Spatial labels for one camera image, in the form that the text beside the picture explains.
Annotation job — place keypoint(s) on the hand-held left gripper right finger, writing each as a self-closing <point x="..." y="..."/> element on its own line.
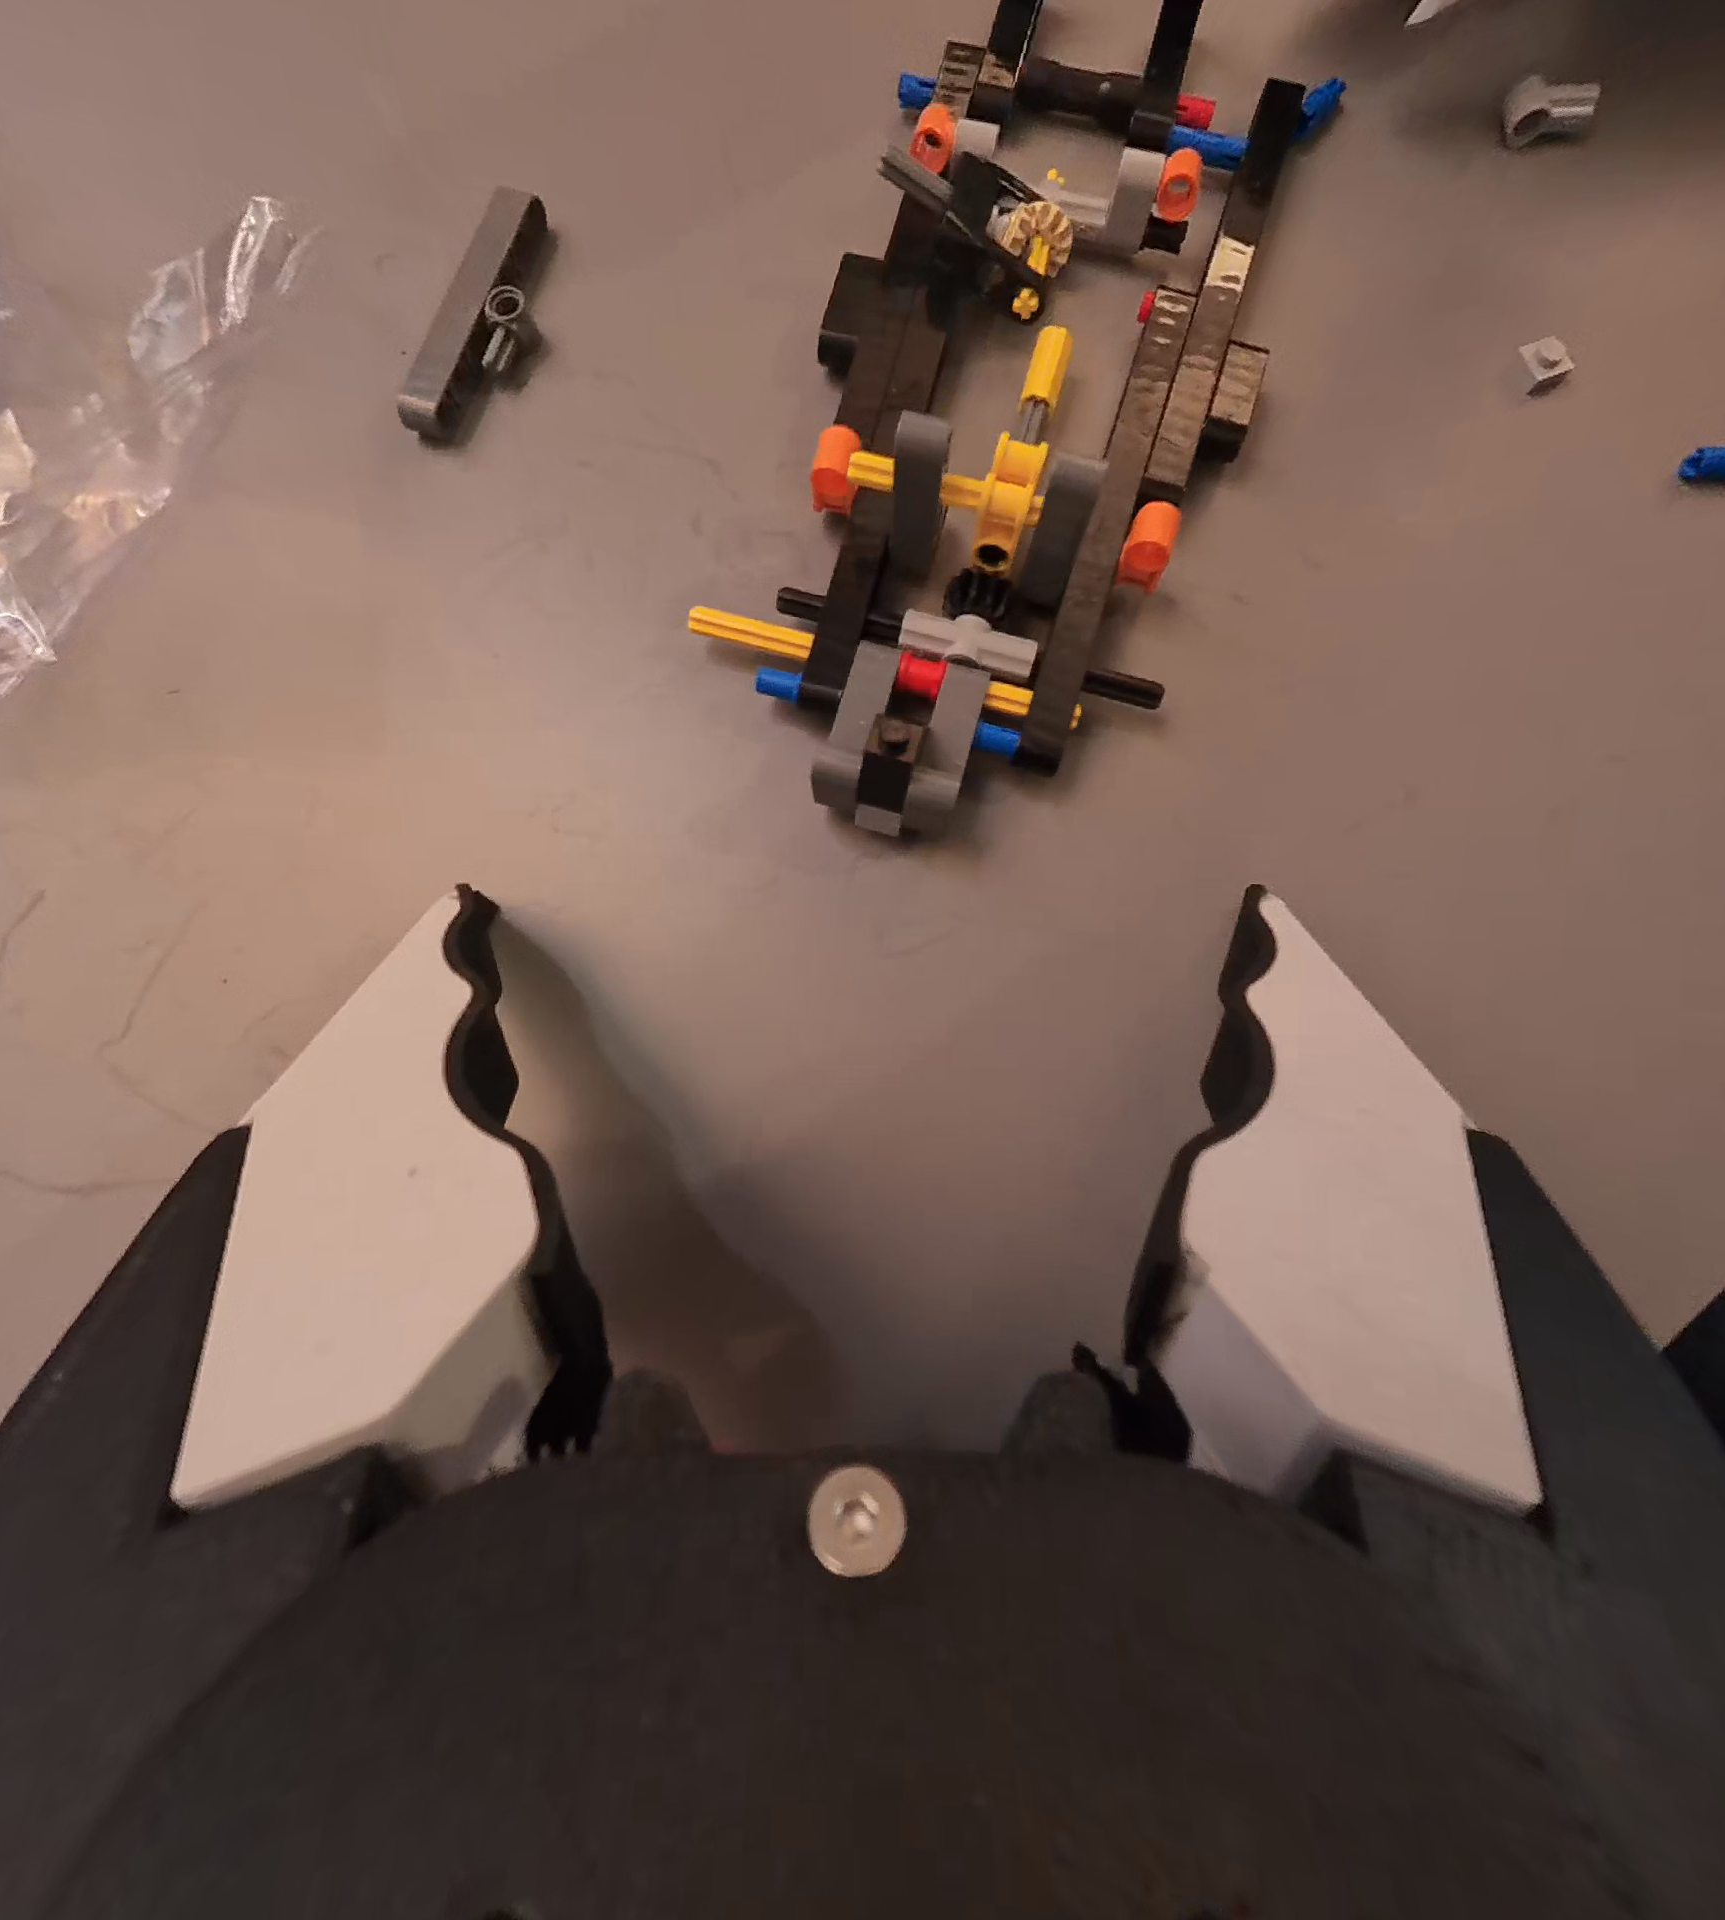
<point x="1359" y="1202"/>

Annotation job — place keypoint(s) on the clear plastic bag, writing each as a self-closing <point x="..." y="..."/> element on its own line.
<point x="38" y="482"/>

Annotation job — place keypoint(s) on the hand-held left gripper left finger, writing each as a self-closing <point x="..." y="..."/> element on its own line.
<point x="369" y="1202"/>

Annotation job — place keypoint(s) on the black lego chassis assembly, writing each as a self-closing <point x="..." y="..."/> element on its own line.
<point x="892" y="360"/>

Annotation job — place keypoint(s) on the small grey lego stud piece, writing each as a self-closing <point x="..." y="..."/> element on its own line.
<point x="1548" y="366"/>

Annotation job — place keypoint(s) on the dark grey lego beam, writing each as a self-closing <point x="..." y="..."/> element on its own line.
<point x="464" y="329"/>

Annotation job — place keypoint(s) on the grey lego connector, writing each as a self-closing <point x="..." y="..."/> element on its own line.
<point x="1545" y="108"/>

